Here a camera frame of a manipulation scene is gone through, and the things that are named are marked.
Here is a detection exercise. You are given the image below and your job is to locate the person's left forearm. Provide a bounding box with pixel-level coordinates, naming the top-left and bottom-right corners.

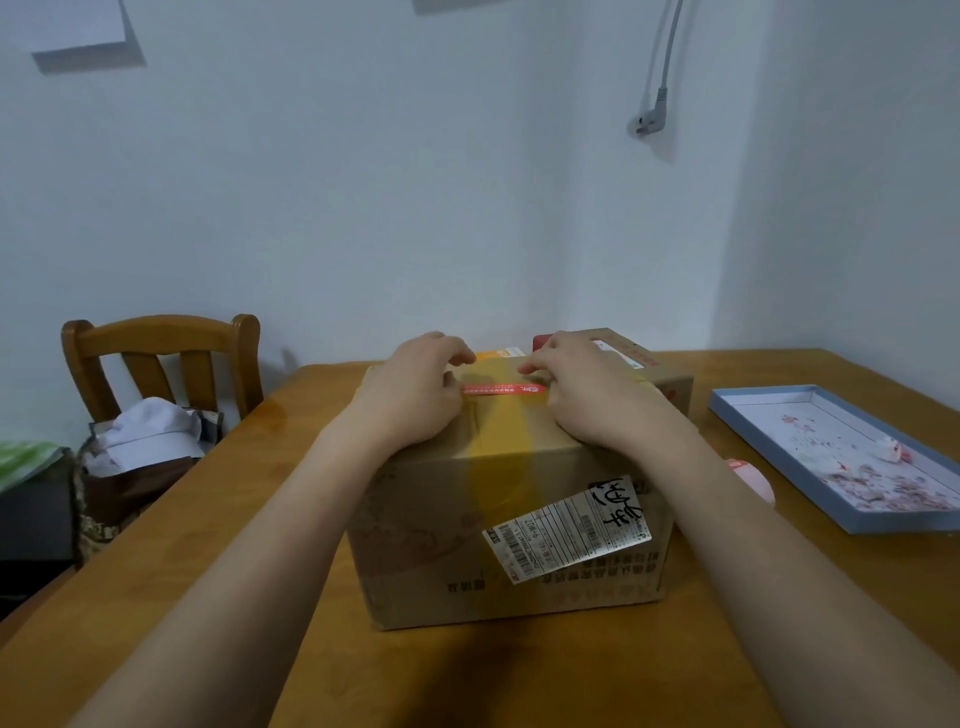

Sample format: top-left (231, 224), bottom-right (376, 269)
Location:
top-left (67, 401), bottom-right (421, 728)

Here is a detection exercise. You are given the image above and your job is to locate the white shipping label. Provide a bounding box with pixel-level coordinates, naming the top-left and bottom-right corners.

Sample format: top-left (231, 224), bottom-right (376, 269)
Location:
top-left (481, 474), bottom-right (654, 587)

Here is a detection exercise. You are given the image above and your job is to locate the black cabinet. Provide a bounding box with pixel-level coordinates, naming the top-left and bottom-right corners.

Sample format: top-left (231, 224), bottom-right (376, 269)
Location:
top-left (0, 453), bottom-right (81, 624)

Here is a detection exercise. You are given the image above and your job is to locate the white cloth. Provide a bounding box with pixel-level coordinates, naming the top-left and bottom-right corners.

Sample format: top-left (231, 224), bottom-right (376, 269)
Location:
top-left (87, 396), bottom-right (208, 478)

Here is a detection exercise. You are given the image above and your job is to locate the brown taped cardboard box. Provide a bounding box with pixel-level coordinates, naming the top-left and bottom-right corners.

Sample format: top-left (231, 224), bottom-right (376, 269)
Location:
top-left (346, 327), bottom-right (695, 633)

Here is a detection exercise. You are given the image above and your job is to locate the person's left hand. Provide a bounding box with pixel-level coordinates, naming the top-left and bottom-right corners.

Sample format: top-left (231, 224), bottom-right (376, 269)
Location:
top-left (346, 332), bottom-right (478, 453)

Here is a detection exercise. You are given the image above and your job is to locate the patterned brown bag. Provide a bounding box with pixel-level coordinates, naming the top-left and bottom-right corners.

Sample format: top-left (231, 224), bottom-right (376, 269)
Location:
top-left (72, 408), bottom-right (226, 571)

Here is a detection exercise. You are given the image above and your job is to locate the blue shallow box lid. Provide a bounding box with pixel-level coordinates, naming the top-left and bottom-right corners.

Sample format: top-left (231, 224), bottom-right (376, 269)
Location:
top-left (708, 384), bottom-right (960, 536)

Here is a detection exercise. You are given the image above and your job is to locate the grey power cable with plug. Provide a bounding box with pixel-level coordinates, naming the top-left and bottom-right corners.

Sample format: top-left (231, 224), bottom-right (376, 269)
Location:
top-left (627, 0), bottom-right (686, 141)

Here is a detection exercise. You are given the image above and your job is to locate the person's right hand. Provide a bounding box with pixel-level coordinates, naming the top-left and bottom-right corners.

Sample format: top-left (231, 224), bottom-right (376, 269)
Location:
top-left (517, 331), bottom-right (681, 456)

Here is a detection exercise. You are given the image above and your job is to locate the pink round object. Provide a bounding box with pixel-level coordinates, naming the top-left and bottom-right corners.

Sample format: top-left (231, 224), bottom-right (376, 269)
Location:
top-left (723, 457), bottom-right (777, 506)

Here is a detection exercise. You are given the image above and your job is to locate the brown wooden chair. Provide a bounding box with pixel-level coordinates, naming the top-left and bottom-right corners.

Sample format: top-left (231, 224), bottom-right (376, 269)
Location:
top-left (61, 313), bottom-right (265, 445)

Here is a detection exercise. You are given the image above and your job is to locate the person's right forearm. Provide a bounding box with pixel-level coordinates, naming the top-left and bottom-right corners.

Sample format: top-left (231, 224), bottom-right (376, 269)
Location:
top-left (596, 418), bottom-right (960, 728)

